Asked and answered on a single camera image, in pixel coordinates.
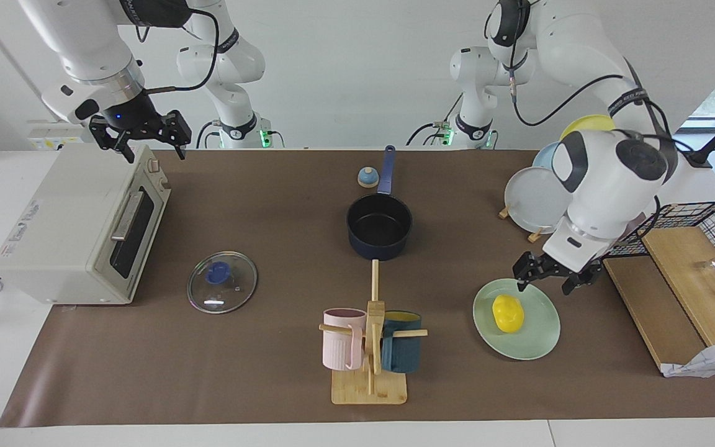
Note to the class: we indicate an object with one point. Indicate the light blue plate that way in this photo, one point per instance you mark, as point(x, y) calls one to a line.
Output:
point(545, 158)

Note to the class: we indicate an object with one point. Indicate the dark blue saucepan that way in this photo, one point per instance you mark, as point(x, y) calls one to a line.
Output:
point(379, 226)

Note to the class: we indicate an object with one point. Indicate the wooden mug tree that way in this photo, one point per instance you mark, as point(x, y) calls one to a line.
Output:
point(367, 388)

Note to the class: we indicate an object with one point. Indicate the wooden plate rack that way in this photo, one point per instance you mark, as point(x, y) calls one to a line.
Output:
point(536, 236)

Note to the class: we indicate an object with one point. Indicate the mint green plate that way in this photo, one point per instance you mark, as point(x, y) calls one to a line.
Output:
point(537, 335)

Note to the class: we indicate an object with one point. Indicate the brown table mat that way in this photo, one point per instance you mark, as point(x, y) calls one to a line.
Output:
point(239, 347)

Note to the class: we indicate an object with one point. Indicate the small blue wooden bell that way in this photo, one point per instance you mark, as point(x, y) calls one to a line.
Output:
point(368, 179)

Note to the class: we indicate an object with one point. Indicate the yellow plate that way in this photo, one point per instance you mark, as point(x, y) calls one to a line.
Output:
point(584, 123)

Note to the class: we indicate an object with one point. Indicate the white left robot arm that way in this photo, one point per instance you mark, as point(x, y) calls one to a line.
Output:
point(606, 180)

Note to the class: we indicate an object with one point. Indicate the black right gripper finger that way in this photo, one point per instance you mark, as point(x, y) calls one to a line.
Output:
point(109, 135)
point(179, 130)

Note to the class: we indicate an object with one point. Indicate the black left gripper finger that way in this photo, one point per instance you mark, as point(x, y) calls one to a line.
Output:
point(584, 278)
point(525, 270)

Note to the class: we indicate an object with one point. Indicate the glass lid with blue knob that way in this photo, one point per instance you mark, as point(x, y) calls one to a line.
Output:
point(224, 292)

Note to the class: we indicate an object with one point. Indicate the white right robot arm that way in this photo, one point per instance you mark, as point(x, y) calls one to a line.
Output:
point(84, 43)

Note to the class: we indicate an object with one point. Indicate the teal mug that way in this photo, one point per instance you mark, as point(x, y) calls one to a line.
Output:
point(404, 354)

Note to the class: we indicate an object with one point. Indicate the cream toaster oven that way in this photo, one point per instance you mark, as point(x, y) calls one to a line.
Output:
point(66, 236)

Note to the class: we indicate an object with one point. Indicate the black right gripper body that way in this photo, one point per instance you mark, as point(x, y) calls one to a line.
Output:
point(134, 121)

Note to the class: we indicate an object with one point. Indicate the white power strip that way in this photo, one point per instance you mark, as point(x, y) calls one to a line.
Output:
point(53, 133)

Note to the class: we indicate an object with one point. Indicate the darker wooden board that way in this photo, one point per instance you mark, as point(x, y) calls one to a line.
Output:
point(649, 304)

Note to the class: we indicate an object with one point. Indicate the pink ribbed mug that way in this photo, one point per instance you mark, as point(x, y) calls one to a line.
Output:
point(337, 344)

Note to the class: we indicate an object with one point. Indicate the light wooden board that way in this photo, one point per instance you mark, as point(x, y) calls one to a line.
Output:
point(686, 279)

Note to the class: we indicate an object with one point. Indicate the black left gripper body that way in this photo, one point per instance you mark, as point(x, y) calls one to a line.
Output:
point(559, 264)

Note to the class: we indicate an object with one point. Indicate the grey plate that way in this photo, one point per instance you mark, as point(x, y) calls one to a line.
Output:
point(534, 198)

